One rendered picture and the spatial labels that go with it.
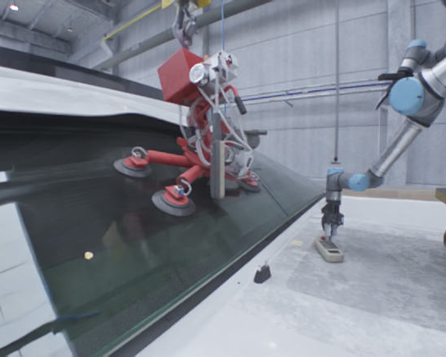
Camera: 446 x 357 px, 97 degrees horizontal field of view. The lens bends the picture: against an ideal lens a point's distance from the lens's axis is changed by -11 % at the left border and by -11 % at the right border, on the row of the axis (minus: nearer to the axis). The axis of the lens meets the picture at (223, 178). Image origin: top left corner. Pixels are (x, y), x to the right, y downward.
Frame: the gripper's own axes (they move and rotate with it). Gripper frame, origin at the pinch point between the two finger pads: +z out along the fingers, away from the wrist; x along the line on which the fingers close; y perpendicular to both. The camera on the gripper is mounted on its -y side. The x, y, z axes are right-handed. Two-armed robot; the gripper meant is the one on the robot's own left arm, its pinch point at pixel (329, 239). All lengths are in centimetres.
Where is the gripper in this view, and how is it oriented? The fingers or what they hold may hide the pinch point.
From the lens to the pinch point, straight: 125.0
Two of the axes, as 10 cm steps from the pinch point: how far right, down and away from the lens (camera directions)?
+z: 0.0, 9.9, 1.1
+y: -1.0, 1.1, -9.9
